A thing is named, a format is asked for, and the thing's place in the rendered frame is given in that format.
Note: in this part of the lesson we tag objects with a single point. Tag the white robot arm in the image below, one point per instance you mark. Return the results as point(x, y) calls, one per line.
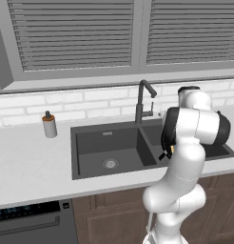
point(185, 178)

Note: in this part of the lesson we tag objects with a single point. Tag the dark grey double sink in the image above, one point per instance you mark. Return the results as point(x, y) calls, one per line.
point(109, 149)

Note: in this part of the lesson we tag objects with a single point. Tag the dark grey tap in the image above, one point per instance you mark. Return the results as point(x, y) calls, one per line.
point(141, 101)

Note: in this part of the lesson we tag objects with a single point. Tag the grey soap dispenser bottle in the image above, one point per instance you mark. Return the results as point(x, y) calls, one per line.
point(49, 126)

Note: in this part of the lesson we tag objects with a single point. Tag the grey window with blinds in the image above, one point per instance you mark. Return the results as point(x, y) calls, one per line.
point(122, 38)

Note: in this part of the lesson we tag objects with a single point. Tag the brown cupboard door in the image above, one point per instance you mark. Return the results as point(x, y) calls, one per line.
point(217, 209)
point(115, 219)

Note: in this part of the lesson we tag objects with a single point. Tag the grey dishwasher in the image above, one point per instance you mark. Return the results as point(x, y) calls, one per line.
point(33, 224)

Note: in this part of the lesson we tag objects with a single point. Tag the grey wall cupboard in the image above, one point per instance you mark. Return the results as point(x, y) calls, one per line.
point(2, 50)

